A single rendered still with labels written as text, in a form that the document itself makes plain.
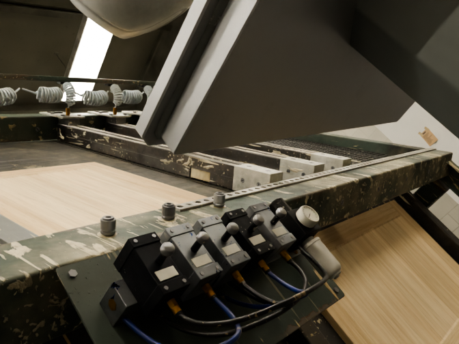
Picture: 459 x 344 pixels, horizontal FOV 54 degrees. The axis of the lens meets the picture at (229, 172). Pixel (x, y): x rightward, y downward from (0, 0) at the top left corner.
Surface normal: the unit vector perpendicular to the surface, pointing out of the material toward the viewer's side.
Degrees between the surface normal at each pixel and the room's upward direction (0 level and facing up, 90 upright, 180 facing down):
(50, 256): 56
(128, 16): 154
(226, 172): 90
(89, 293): 90
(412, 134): 90
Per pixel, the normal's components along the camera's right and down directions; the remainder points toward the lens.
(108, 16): -0.10, 0.83
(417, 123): -0.67, 0.14
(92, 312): 0.49, -0.70
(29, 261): 0.07, -0.98
